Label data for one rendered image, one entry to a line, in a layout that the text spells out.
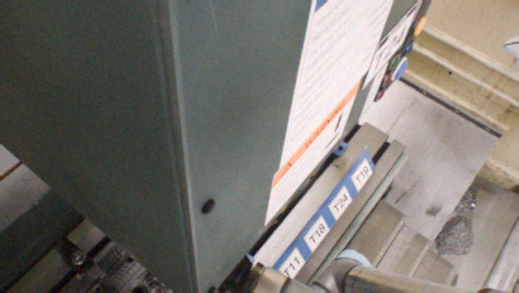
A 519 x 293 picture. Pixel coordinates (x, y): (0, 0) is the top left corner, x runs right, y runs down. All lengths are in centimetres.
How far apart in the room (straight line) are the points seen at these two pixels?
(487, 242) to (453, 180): 23
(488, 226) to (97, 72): 159
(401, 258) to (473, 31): 68
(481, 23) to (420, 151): 44
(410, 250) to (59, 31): 137
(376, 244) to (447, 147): 40
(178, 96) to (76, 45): 6
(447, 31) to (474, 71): 15
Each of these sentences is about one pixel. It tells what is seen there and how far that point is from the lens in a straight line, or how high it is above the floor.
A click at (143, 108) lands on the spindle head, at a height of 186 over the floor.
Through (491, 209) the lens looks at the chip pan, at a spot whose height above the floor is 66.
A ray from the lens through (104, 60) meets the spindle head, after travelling 25.
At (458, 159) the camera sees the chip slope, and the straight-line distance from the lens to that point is 167.
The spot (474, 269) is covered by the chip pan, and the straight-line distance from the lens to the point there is 166.
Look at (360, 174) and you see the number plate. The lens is 134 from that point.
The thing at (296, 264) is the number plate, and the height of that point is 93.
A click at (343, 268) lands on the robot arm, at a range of 96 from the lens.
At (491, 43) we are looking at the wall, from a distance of 152.
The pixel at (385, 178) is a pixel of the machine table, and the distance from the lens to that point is 145.
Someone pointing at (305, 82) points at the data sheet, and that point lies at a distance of 37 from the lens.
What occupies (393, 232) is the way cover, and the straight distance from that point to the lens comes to 153.
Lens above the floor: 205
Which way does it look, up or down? 55 degrees down
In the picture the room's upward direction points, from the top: 7 degrees clockwise
